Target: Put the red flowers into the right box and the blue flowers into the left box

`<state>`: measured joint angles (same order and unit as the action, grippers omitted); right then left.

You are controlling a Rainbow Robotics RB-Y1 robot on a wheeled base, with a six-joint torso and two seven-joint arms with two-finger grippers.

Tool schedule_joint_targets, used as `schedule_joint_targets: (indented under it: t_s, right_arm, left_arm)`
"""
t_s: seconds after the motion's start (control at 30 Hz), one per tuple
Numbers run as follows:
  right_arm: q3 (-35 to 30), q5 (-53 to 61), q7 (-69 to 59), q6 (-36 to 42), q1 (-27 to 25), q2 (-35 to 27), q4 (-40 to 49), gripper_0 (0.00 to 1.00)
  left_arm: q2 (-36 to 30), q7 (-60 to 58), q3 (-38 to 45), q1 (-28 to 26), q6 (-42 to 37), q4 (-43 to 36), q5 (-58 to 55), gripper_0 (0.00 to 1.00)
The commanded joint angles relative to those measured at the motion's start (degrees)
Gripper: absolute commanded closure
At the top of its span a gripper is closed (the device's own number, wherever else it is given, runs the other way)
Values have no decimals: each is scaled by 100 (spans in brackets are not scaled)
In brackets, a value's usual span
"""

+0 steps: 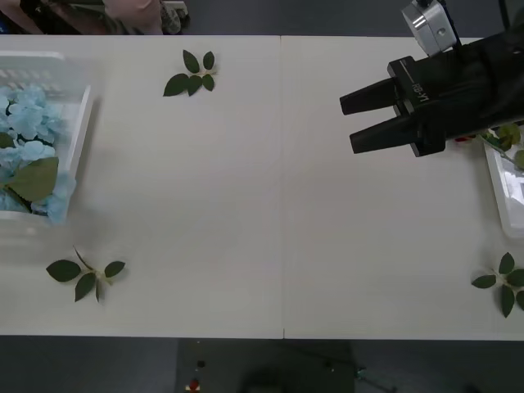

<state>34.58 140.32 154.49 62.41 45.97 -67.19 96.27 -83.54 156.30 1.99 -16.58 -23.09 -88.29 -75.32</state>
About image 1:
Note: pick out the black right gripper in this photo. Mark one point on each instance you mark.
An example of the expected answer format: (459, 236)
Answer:
(450, 94)

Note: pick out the red rose green stem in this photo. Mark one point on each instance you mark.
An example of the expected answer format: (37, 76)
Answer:
(509, 135)

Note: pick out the pale blue flower large leaf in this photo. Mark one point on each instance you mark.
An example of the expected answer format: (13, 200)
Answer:
(34, 180)

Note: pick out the dark robot base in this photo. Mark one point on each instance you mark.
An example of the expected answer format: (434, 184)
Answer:
(262, 368)

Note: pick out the shallow white box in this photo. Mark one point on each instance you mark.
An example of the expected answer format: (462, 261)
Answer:
(78, 123)
(509, 204)

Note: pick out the loose green leaf twig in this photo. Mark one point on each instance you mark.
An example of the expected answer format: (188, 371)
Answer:
(176, 84)
(63, 271)
(507, 301)

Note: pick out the person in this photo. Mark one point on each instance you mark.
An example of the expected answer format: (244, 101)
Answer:
(139, 14)

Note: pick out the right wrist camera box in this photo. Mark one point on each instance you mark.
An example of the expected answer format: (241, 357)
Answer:
(430, 24)

